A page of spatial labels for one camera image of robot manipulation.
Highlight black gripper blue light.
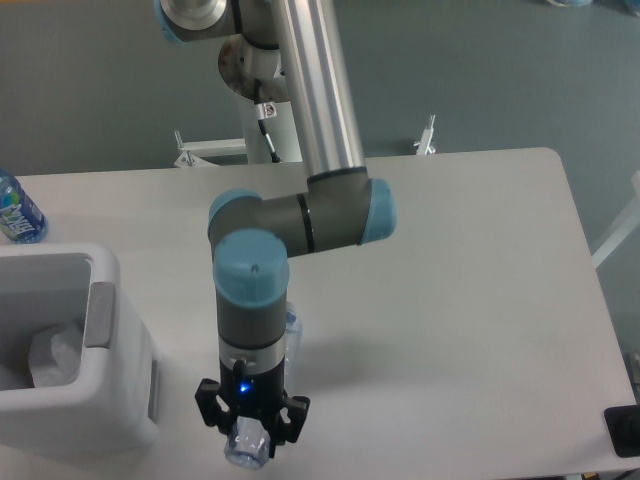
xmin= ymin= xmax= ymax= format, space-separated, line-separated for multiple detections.
xmin=195 ymin=364 xmax=310 ymax=459

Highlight clear plastic bottle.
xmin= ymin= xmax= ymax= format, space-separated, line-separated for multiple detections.
xmin=224 ymin=301 xmax=303 ymax=470

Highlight white paper trash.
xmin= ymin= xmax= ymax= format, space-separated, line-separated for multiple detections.
xmin=28 ymin=322 xmax=83 ymax=388

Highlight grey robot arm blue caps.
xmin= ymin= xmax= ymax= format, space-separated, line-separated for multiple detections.
xmin=154 ymin=1 xmax=396 ymax=467

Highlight white trash can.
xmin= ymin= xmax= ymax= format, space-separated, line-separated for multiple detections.
xmin=1 ymin=243 xmax=159 ymax=454

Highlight blue labelled drink bottle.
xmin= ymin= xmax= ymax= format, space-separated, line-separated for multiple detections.
xmin=1 ymin=169 xmax=48 ymax=244

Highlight black device at table edge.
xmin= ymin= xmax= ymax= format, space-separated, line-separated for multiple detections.
xmin=604 ymin=405 xmax=639 ymax=458

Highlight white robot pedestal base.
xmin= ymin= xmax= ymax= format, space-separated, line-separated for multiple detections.
xmin=172 ymin=37 xmax=439 ymax=169

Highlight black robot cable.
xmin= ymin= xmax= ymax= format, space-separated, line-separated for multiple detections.
xmin=252 ymin=79 xmax=283 ymax=164

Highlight white frame at right edge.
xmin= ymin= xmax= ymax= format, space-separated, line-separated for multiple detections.
xmin=592 ymin=171 xmax=639 ymax=269

